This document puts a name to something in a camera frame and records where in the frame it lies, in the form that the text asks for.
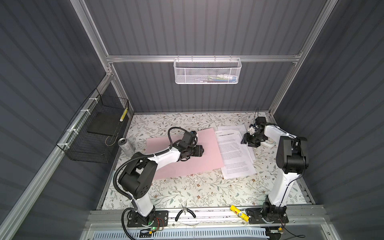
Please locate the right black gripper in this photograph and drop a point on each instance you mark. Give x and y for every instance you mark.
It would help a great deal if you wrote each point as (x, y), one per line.
(255, 145)

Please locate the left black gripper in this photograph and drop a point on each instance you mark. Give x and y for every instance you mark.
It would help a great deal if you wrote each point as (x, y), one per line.
(198, 150)

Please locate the printed paper sheet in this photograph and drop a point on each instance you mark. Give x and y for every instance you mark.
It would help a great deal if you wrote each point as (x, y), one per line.
(252, 154)
(241, 128)
(236, 157)

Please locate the pink file folder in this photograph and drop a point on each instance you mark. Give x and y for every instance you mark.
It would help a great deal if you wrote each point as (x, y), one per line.
(167, 154)

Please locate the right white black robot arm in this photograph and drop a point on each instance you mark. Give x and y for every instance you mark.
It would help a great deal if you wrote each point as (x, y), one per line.
(292, 159)

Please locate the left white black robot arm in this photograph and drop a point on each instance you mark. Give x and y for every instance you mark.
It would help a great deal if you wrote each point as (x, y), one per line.
(135, 176)

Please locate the floral table mat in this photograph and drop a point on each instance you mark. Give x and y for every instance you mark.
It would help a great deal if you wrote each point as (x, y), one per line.
(207, 189)

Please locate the silver metal can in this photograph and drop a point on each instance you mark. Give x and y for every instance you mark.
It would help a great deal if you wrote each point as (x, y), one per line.
(126, 147)

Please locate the yellow marker in basket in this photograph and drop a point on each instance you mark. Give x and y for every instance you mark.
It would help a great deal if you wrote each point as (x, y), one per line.
(123, 114)

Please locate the black foam pad in basket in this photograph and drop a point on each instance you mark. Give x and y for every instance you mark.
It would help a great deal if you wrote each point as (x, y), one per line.
(104, 124)

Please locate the black handled pliers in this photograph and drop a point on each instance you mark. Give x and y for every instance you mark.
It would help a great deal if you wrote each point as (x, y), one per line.
(185, 210)

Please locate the yellow tube on rail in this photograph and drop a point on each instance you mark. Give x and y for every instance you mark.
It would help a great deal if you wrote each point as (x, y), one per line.
(239, 213)

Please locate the white wire wall basket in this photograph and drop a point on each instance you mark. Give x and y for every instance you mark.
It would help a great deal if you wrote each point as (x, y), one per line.
(207, 72)

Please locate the white ventilated cable duct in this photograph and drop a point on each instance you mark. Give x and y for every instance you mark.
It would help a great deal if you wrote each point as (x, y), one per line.
(204, 233)

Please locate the black wire side basket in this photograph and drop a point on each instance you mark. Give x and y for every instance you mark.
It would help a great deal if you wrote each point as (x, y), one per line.
(78, 145)

